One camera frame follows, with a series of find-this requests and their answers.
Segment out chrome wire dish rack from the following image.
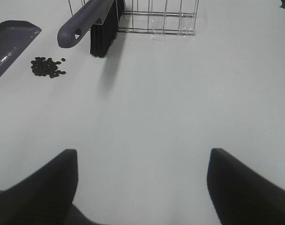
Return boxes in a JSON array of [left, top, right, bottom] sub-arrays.
[[58, 0, 199, 47]]

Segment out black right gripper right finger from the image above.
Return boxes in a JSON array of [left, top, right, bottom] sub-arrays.
[[207, 148, 285, 225]]

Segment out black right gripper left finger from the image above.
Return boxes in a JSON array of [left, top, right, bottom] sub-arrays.
[[0, 149, 95, 225]]

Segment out purple hand brush black bristles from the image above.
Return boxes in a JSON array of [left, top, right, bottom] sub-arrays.
[[57, 0, 125, 58]]

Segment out pile of coffee beans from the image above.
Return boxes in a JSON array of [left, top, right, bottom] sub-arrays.
[[31, 57, 67, 78]]

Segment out purple plastic dustpan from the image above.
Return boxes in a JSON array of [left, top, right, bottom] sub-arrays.
[[0, 20, 41, 77]]

